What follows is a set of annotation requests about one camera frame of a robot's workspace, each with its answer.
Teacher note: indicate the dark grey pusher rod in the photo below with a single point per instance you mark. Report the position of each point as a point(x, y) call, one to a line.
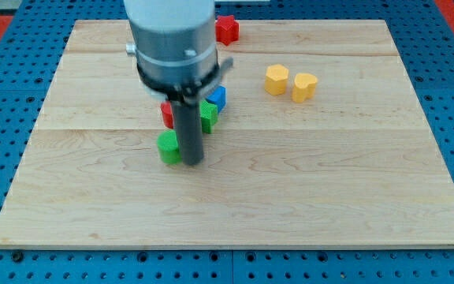
point(187, 125)

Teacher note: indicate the yellow hexagon block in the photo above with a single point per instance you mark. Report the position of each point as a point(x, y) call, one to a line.
point(276, 79)

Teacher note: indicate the yellow heart block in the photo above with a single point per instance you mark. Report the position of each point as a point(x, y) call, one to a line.
point(304, 86)

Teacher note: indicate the blue block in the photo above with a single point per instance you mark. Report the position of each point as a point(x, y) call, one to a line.
point(218, 98)

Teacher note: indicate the wooden board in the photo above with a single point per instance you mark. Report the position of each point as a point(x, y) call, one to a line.
point(355, 167)

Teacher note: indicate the red star block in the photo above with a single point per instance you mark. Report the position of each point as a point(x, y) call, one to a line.
point(227, 29)

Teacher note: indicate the green cylinder block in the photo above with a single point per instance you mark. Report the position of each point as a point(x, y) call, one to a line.
point(168, 147)

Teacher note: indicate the green star block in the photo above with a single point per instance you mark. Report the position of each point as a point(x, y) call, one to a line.
point(208, 116)

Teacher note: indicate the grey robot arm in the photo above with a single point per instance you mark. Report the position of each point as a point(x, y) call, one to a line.
point(177, 59)

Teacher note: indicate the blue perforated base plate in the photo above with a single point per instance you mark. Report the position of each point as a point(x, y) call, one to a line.
point(29, 54)

